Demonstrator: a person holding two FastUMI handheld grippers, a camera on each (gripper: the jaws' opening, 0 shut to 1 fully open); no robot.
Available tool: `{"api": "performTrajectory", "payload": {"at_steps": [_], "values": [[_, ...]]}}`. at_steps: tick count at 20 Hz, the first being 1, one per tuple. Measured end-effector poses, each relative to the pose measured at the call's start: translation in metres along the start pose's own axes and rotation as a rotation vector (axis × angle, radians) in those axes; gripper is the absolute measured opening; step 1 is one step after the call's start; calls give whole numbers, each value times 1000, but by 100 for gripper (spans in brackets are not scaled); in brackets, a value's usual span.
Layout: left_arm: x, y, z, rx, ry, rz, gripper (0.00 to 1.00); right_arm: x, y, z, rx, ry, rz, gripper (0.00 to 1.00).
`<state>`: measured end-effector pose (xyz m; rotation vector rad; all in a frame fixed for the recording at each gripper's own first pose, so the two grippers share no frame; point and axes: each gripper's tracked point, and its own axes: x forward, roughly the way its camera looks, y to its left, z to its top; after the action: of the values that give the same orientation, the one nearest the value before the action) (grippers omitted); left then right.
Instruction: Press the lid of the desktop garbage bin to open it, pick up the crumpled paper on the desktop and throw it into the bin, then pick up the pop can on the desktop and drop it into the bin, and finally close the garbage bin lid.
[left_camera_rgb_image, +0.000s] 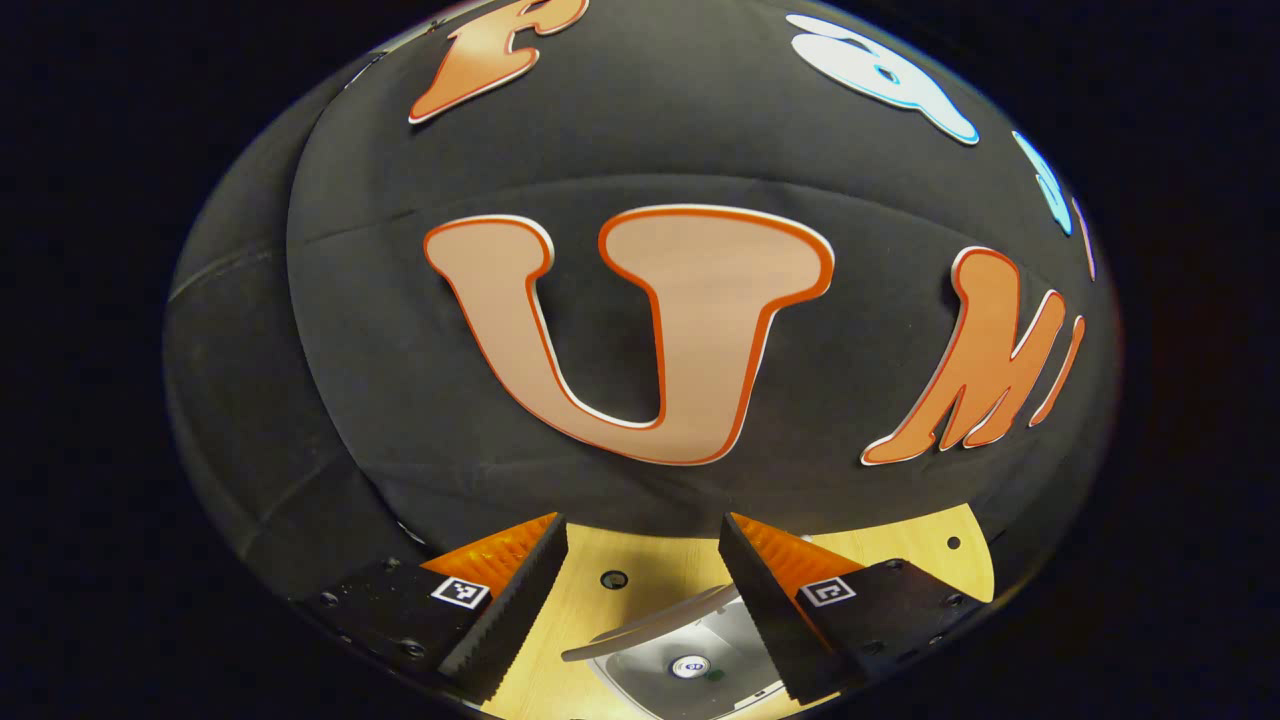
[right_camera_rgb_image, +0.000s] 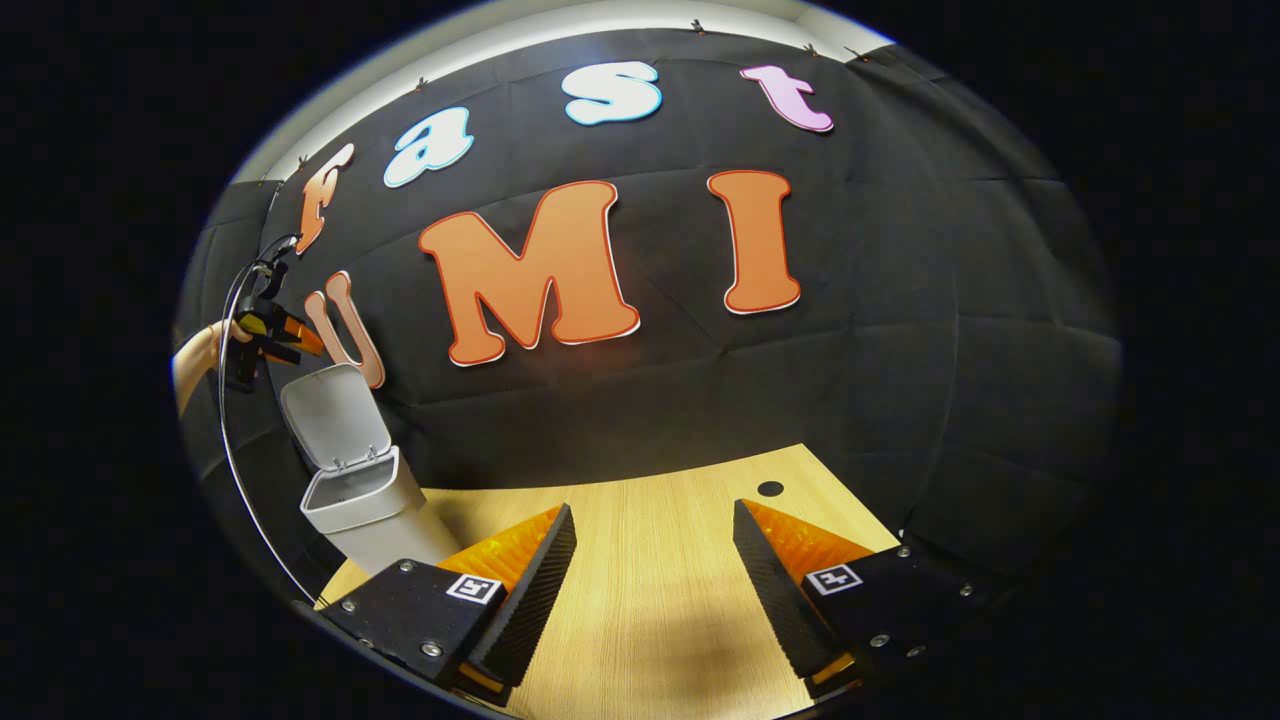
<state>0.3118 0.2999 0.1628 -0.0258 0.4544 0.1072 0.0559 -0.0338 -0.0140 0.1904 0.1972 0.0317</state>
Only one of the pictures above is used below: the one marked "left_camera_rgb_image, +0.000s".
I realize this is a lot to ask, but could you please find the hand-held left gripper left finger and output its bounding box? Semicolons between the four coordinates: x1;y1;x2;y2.
292;513;569;704

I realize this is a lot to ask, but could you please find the wooden desktop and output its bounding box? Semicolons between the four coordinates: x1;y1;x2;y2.
480;503;997;720

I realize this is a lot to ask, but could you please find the white desktop garbage bin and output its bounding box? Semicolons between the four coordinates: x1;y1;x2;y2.
560;585;798;720

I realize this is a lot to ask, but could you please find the black backdrop cloth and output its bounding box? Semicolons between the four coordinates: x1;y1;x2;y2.
163;0;1121;601

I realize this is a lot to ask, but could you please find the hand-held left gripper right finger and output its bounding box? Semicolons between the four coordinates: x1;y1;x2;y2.
718;512;997;707

